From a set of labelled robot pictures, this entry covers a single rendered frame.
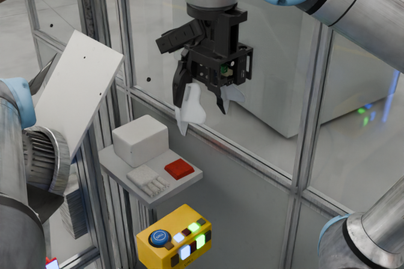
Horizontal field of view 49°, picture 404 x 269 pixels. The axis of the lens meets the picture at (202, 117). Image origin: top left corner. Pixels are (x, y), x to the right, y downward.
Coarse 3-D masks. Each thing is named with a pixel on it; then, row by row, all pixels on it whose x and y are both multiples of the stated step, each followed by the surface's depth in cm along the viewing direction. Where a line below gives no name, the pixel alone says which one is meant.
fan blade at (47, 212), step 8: (32, 192) 100; (40, 192) 100; (48, 192) 99; (32, 200) 98; (40, 200) 97; (48, 200) 97; (56, 200) 96; (32, 208) 96; (40, 208) 95; (48, 208) 94; (56, 208) 94; (40, 216) 93; (48, 216) 93
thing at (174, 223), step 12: (168, 216) 111; (180, 216) 111; (192, 216) 111; (156, 228) 108; (168, 228) 108; (180, 228) 108; (204, 228) 108; (144, 240) 105; (168, 240) 104; (192, 240) 106; (144, 252) 106; (156, 252) 102; (168, 252) 102; (180, 252) 104; (204, 252) 112; (144, 264) 109; (156, 264) 103; (168, 264) 103; (180, 264) 107
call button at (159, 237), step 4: (156, 232) 105; (160, 232) 105; (164, 232) 105; (152, 236) 104; (156, 236) 104; (160, 236) 104; (164, 236) 104; (152, 240) 104; (156, 240) 103; (160, 240) 103; (164, 240) 103; (156, 244) 103; (160, 244) 103
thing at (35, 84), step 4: (52, 60) 104; (44, 68) 103; (48, 68) 100; (40, 72) 104; (44, 72) 100; (36, 76) 103; (40, 76) 99; (44, 76) 98; (32, 80) 102; (36, 80) 99; (40, 80) 97; (28, 84) 102; (32, 84) 99; (36, 84) 97; (40, 84) 96; (32, 88) 96; (36, 88) 95; (32, 92) 95; (36, 92) 94
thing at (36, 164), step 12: (24, 132) 122; (24, 144) 118; (36, 144) 119; (48, 144) 124; (24, 156) 116; (36, 156) 119; (48, 156) 120; (36, 168) 118; (48, 168) 120; (36, 180) 118; (48, 180) 120
